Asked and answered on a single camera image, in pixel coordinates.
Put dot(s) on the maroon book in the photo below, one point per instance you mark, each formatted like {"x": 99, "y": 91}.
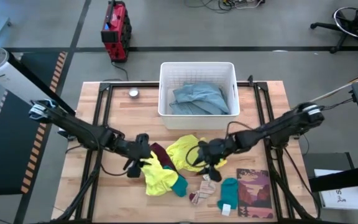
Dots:
{"x": 255, "y": 193}

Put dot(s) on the white paper sheet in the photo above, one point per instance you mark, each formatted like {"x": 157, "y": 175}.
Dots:
{"x": 343, "y": 199}

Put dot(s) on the white perforated plastic basket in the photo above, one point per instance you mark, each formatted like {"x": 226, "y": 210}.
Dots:
{"x": 197, "y": 123}

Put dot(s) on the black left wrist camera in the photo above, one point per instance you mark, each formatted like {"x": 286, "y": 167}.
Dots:
{"x": 143, "y": 139}

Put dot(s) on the small round metal tin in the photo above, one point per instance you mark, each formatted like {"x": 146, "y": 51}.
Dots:
{"x": 134, "y": 93}

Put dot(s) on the white cylindrical tower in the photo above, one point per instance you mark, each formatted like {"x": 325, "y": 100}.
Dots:
{"x": 8, "y": 74}

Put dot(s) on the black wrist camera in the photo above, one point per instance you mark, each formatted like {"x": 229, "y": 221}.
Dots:
{"x": 143, "y": 139}
{"x": 204, "y": 145}

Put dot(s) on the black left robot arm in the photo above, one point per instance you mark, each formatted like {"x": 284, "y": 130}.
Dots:
{"x": 73, "y": 127}

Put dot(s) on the white paper tag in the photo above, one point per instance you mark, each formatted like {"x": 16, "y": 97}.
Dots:
{"x": 226, "y": 210}

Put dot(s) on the white maroon striped sock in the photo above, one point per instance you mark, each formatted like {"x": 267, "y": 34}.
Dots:
{"x": 204, "y": 191}

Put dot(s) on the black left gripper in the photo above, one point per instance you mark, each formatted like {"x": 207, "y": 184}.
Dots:
{"x": 134, "y": 151}

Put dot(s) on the black mat with orange stripes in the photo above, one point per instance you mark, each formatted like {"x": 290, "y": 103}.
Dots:
{"x": 8, "y": 140}

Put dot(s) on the yellow garment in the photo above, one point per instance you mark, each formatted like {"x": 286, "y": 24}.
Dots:
{"x": 182, "y": 152}
{"x": 158, "y": 180}

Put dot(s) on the red portable tool box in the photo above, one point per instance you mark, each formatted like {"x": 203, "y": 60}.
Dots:
{"x": 117, "y": 34}

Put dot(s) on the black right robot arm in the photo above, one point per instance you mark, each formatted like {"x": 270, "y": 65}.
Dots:
{"x": 275, "y": 127}

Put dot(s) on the black aluminium table frame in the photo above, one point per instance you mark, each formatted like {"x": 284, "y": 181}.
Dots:
{"x": 103, "y": 86}

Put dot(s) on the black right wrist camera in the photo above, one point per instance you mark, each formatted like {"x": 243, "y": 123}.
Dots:
{"x": 204, "y": 145}

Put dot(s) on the maroon cloth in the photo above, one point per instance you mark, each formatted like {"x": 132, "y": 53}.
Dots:
{"x": 163, "y": 154}

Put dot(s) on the black flat bar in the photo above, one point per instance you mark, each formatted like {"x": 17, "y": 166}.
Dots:
{"x": 346, "y": 179}

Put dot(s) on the plain teal sock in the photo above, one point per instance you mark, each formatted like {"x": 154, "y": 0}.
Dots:
{"x": 181, "y": 186}

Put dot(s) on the pale long rod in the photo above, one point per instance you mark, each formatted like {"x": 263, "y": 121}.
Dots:
{"x": 343, "y": 87}

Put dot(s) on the blue denim jeans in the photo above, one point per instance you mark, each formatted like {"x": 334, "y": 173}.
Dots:
{"x": 197, "y": 98}

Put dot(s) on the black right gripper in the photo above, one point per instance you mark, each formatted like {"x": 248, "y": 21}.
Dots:
{"x": 217, "y": 151}

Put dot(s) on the teal sock with tag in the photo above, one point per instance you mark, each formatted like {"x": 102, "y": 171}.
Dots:
{"x": 228, "y": 191}

